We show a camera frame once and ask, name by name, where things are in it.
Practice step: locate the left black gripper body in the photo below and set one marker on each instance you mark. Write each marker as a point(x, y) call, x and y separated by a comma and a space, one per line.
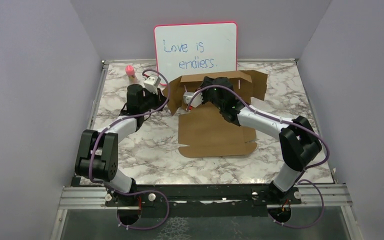
point(151, 100)

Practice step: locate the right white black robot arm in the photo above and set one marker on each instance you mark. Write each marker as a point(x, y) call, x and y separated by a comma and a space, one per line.
point(298, 142)

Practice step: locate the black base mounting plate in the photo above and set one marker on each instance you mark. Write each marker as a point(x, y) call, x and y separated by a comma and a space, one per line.
point(201, 200)

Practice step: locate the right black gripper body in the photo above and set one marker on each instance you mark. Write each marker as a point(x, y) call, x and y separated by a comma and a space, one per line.
point(208, 95)

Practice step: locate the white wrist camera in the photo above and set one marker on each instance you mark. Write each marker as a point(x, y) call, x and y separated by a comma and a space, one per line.
point(151, 84)
point(192, 99)

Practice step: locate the small pink capped bottle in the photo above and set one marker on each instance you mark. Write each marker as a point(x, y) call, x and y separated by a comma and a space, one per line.
point(131, 74)

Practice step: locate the brown cardboard box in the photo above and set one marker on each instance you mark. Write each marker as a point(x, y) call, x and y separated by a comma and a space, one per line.
point(203, 132)

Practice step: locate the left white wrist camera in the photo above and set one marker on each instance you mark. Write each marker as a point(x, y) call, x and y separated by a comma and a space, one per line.
point(151, 84)

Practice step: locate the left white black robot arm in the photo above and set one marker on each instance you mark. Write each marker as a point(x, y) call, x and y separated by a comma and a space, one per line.
point(98, 151)

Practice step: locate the white board with pink frame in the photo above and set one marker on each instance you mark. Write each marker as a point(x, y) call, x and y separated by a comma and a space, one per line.
point(200, 48)

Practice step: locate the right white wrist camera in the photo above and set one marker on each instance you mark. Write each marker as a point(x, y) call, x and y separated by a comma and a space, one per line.
point(192, 99)

